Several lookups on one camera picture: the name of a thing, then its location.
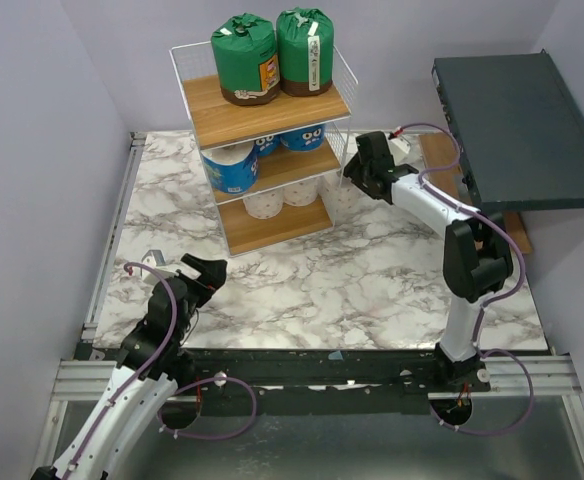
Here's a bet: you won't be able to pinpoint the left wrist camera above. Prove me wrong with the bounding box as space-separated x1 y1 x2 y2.
123 249 177 286

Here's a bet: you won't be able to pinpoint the green roll orange label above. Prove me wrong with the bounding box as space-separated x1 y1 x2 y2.
211 13 280 106

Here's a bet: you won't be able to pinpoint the white wire wooden shelf unit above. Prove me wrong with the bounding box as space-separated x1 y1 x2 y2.
170 41 358 256

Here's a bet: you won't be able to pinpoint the wooden board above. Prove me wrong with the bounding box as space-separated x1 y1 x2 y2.
418 133 533 254

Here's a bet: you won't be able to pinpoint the white patterned roll blue dots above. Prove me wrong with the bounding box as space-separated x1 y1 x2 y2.
243 189 284 220

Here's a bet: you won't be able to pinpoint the black mounting rail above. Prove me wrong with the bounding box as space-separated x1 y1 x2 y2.
161 348 490 427

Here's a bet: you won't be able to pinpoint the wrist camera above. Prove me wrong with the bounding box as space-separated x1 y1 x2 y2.
123 249 177 286
387 132 412 163

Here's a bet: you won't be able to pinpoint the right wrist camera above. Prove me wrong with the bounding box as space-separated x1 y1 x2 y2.
387 132 412 163

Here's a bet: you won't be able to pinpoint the dark teal metal box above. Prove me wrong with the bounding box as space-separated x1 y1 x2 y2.
431 51 584 212

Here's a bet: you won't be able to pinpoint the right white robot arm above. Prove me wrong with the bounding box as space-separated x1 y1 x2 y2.
344 131 513 392

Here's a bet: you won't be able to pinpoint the green roll white label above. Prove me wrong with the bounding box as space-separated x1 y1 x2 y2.
276 7 335 97

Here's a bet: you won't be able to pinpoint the aluminium extrusion rail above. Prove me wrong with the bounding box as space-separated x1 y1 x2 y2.
26 130 584 480

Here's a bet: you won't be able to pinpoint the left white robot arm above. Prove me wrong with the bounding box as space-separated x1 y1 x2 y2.
32 253 228 479

